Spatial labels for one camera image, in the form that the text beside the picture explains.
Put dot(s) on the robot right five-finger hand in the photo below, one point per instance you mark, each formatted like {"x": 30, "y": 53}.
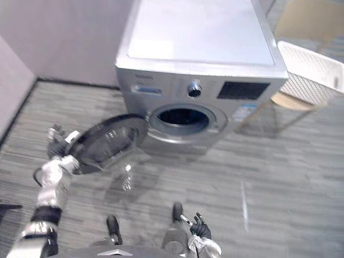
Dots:
{"x": 201, "y": 229}

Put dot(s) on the robot left five-finger hand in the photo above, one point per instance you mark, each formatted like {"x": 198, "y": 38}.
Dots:
{"x": 57, "y": 149}

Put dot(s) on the round glass washing machine door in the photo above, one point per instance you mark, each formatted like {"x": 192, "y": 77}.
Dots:
{"x": 107, "y": 145}

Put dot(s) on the robot left silver arm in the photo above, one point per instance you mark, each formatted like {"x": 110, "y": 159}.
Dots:
{"x": 51, "y": 193}

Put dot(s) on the robot right silver arm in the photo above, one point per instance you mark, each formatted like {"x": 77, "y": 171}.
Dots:
{"x": 209, "y": 247}

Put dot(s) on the light wooden basket stand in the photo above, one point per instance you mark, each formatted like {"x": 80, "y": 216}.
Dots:
{"x": 290, "y": 103}

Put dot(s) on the silver front-load washing machine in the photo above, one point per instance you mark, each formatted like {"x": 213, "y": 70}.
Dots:
{"x": 199, "y": 35}

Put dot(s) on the white mesh laundry basket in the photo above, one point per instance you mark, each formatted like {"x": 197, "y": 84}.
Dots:
{"x": 303, "y": 70}

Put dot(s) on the robot right silver leg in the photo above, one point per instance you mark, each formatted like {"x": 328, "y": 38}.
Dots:
{"x": 174, "y": 242}

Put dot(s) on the robot right dark foot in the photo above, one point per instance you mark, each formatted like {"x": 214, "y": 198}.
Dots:
{"x": 177, "y": 212}

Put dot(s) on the robot dark foot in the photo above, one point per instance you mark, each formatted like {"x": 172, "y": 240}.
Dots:
{"x": 177, "y": 212}
{"x": 114, "y": 228}

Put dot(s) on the robot left dark foot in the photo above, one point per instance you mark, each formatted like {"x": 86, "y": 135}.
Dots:
{"x": 114, "y": 228}

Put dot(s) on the robot dark torso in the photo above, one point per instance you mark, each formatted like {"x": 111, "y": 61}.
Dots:
{"x": 115, "y": 252}

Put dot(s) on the round silver control knob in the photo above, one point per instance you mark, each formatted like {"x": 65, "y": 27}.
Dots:
{"x": 194, "y": 88}

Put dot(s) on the black display panel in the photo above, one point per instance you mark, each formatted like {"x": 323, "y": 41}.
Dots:
{"x": 243, "y": 90}

